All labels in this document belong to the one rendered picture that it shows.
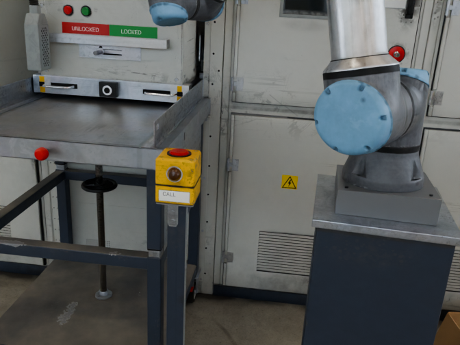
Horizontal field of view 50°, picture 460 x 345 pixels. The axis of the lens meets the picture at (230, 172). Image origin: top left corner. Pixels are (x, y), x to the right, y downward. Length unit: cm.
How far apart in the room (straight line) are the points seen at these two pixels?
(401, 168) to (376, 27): 34
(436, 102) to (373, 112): 96
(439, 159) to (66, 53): 136
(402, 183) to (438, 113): 77
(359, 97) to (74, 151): 71
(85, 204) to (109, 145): 90
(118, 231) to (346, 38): 142
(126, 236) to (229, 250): 44
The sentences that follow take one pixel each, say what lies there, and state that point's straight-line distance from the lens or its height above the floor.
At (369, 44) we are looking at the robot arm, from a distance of 101.
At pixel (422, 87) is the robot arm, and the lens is 118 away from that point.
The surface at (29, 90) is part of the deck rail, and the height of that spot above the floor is 88.
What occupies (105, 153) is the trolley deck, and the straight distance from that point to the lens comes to 128.
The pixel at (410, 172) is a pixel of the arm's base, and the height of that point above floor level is 86.
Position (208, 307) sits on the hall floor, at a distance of 212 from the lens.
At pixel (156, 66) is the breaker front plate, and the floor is 98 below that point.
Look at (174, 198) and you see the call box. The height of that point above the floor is 82.
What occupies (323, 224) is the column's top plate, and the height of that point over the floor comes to 74.
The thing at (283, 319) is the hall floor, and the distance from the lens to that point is 209.
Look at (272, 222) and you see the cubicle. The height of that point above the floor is 38.
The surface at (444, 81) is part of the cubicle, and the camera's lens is 190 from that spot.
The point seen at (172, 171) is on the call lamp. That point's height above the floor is 88.
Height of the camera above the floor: 121
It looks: 19 degrees down
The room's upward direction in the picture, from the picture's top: 3 degrees clockwise
